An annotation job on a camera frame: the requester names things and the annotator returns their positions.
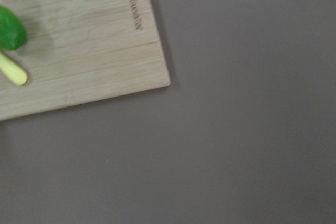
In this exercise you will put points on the green lime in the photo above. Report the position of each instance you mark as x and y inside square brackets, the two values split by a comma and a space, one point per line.
[13, 32]

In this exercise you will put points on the wooden cutting board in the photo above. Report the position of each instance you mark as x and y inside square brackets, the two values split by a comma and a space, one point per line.
[80, 51]

